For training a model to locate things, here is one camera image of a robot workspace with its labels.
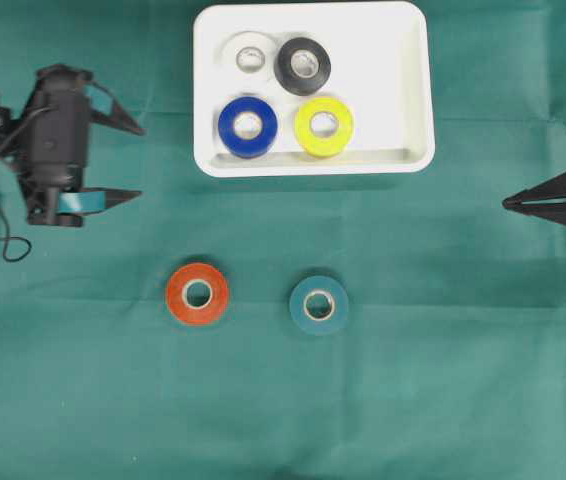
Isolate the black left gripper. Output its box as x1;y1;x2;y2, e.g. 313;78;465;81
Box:
15;82;145;228

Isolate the blue tape roll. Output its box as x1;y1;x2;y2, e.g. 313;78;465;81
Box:
218;96;278;158

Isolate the white tape roll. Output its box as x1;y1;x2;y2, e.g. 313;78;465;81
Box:
221;31;279;87

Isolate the black tape roll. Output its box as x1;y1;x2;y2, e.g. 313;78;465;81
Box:
274;37;331;96

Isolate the yellow tape roll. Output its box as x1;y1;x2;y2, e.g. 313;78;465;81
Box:
294;97;354;158

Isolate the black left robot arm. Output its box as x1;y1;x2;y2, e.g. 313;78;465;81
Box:
0;82;144;228

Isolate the red tape roll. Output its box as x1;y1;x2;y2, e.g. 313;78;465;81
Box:
165;262;230;327

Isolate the white plastic case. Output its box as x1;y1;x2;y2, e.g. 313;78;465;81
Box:
193;1;435;178

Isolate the green tape roll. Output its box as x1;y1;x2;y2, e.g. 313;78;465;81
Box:
289;275;349;336

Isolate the green table cloth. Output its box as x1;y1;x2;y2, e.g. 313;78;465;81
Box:
0;1;566;479

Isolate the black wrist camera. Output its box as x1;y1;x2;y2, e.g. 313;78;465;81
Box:
23;64;92;191

